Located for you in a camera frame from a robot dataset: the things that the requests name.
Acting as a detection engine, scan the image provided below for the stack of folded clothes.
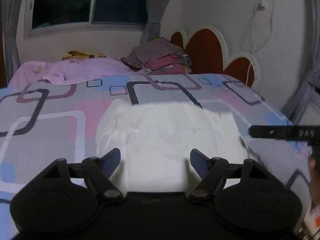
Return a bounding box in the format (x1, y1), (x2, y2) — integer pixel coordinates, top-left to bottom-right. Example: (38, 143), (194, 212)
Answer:
(121, 38), (191, 75)

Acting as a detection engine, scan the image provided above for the dark window with frame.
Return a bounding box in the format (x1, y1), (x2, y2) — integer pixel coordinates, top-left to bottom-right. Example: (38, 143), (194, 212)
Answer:
(24, 0), (148, 38)

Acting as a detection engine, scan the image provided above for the left grey curtain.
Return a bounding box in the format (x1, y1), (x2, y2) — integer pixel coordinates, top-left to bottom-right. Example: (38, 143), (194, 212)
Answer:
(2, 0), (22, 82)

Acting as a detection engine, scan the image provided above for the person's hand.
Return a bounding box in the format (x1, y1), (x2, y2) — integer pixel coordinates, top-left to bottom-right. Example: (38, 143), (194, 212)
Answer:
(308, 154), (320, 207)

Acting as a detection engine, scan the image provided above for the right grey curtain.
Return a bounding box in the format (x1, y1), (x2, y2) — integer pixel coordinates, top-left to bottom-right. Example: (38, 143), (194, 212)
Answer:
(140, 0), (170, 44)

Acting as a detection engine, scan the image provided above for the yellow cloth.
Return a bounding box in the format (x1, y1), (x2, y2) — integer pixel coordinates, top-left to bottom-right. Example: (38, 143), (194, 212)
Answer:
(61, 50), (106, 60)

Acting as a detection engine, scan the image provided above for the grey curtain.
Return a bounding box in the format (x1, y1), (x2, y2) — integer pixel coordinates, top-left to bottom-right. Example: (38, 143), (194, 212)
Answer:
(140, 0), (170, 44)
(2, 0), (22, 82)

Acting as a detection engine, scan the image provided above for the patterned grey pink bedsheet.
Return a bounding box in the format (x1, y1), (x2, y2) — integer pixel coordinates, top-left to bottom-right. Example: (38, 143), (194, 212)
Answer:
(1, 74), (311, 239)

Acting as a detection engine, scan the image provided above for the red heart-shaped headboard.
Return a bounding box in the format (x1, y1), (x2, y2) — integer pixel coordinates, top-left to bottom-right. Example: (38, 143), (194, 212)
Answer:
(170, 25), (261, 88)

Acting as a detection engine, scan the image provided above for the pink blanket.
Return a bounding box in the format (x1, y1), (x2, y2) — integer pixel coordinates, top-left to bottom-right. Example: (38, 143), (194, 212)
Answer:
(8, 58), (144, 88)

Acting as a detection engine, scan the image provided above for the white wall cable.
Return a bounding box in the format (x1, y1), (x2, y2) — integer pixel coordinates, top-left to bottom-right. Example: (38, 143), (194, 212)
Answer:
(243, 0), (278, 87)

